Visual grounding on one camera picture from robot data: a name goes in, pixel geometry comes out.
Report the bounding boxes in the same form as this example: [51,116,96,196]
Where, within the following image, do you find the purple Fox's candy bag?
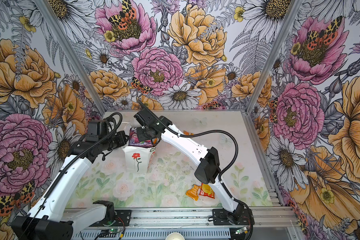
[128,127,159,148]

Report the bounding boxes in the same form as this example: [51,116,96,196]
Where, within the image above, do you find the white paper bag red flower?
[122,122,160,175]

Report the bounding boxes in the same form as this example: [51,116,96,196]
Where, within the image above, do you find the small orange snack packet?
[183,131,194,136]

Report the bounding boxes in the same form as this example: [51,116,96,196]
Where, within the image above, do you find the red orange snack packet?
[186,183,215,201]

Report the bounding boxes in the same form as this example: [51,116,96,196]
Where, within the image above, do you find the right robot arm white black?
[134,113,255,226]

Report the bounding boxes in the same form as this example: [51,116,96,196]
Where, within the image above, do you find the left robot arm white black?
[12,131,128,240]

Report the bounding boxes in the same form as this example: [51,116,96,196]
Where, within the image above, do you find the white paper cup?
[165,232,185,240]

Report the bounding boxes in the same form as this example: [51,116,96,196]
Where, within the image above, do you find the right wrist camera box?
[134,109,157,128]

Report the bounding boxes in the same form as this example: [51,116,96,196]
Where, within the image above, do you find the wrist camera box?
[134,109,157,128]
[85,120,109,143]

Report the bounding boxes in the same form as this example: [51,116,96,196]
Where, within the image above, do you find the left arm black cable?
[17,112,124,238]

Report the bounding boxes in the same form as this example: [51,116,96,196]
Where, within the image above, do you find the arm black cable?
[17,112,124,238]
[137,99,255,240]

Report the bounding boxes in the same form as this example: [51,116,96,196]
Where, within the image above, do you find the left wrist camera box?
[85,120,109,143]

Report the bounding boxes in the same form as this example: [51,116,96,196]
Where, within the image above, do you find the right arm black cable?
[137,99,255,240]

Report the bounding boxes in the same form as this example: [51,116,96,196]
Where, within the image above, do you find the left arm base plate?
[98,210,132,227]

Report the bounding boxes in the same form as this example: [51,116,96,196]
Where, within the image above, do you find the left metal corner post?
[35,1,106,116]

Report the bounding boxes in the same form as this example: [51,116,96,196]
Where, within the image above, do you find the metal corner post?
[35,1,106,116]
[246,1,303,115]

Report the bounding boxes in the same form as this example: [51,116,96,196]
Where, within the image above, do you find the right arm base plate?
[212,209,255,226]

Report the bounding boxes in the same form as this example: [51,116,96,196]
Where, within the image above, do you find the right metal corner post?
[246,1,303,115]

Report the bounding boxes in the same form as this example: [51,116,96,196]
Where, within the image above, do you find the aluminium front rail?
[64,207,304,240]

